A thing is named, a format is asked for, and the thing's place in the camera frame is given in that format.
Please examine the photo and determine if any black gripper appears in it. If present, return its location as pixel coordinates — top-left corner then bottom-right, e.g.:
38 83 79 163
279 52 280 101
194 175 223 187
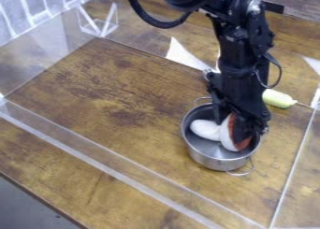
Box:
208 73 272 145

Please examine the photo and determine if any plush brown white mushroom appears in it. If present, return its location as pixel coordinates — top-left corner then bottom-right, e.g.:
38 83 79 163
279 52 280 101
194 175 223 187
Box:
190 114 253 151

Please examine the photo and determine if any silver metal pot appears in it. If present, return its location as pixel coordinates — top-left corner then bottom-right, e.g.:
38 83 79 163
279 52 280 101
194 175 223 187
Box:
181 103 261 177

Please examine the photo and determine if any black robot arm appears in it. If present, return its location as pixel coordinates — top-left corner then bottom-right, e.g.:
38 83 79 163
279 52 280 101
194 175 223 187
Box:
165 0 273 149

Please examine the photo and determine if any black bar in background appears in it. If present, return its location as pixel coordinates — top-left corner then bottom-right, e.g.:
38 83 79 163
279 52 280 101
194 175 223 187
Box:
264 1 286 14

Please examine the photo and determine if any spoon with green handle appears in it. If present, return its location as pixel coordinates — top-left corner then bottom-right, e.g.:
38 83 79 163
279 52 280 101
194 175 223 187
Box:
201 67 299 109

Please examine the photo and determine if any black cable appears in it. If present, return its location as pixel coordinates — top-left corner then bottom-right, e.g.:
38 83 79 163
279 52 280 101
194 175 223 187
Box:
122 0 196 30

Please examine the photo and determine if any clear acrylic triangular bracket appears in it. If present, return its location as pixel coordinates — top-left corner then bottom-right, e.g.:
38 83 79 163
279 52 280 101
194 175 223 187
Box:
77 3 119 38

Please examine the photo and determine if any clear acrylic enclosure wall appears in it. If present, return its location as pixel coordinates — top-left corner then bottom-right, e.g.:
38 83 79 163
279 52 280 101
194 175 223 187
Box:
0 0 320 229

